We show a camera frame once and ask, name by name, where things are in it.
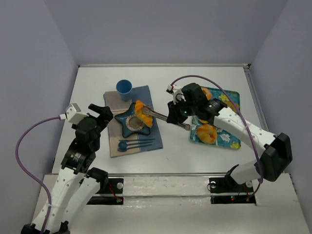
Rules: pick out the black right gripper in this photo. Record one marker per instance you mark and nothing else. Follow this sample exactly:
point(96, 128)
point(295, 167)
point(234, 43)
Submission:
point(175, 115)

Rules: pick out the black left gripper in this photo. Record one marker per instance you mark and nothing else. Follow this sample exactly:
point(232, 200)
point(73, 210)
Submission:
point(103, 116)

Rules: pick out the stainless steel tongs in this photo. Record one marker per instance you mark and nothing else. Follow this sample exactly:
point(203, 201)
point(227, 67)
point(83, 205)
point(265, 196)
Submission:
point(149, 112)

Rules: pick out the orange striped croissant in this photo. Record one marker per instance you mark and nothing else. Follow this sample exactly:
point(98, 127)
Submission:
point(146, 119)

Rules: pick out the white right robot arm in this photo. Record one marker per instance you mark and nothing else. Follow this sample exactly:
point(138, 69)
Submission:
point(274, 152)

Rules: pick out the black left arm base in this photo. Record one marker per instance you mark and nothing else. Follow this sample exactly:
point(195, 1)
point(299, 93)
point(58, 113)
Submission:
point(111, 194)

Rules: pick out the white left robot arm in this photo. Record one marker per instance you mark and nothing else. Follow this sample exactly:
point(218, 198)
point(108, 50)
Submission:
point(77, 182)

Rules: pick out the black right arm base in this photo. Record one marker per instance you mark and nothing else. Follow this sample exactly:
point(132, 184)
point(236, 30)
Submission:
point(238, 194)

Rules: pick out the large twisted orange bread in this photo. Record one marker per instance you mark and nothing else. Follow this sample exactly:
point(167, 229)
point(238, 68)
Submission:
point(207, 134)

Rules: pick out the blue beige striped placemat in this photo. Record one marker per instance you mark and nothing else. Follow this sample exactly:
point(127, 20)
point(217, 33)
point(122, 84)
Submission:
point(118, 106)

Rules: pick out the blue star-shaped dish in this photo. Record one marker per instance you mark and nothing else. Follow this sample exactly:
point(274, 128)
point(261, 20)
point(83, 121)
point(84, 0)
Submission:
point(131, 124)

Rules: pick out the light blue plastic cup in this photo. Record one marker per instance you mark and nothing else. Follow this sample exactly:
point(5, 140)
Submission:
point(124, 88)

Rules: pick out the orange sugared donut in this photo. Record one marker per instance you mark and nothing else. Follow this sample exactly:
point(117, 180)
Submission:
point(207, 93)

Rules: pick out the blue plastic spoon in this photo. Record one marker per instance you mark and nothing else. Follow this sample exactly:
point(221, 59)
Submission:
point(123, 145)

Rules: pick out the teal floral tray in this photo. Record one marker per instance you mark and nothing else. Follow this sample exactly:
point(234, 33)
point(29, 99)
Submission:
point(224, 138)

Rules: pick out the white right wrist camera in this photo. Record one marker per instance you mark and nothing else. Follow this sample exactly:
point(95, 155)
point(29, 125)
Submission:
point(176, 92)

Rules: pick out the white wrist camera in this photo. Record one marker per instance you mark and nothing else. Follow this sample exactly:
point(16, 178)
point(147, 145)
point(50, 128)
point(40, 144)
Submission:
point(74, 114)
point(176, 92)

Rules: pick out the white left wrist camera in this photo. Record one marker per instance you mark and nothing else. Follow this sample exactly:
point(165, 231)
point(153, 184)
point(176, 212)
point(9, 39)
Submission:
point(74, 114)

